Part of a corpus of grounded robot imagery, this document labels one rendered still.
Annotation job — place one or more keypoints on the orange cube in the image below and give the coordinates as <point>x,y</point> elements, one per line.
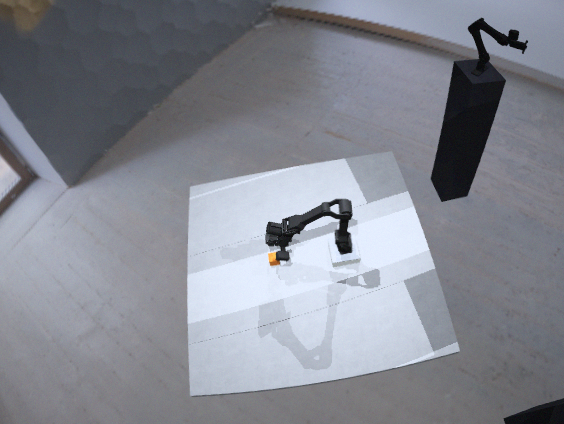
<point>272,257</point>

